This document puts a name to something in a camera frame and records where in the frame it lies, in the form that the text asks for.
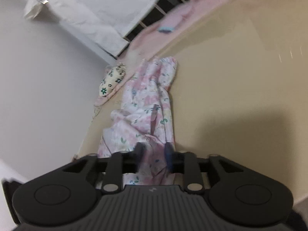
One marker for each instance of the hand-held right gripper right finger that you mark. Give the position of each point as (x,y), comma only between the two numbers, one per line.
(169,152)

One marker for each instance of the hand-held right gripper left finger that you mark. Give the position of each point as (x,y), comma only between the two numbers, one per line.
(140,150)

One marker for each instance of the pink floral garment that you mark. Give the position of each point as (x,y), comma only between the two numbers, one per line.
(144,105)

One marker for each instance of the cream cloth with green flowers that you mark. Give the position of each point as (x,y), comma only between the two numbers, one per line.
(113,79)

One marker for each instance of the metal window grille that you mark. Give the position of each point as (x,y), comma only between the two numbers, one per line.
(154,16)

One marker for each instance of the pink fleece blanket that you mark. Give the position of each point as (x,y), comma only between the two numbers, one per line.
(187,14)

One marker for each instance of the white towel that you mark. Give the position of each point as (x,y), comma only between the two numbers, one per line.
(96,7)

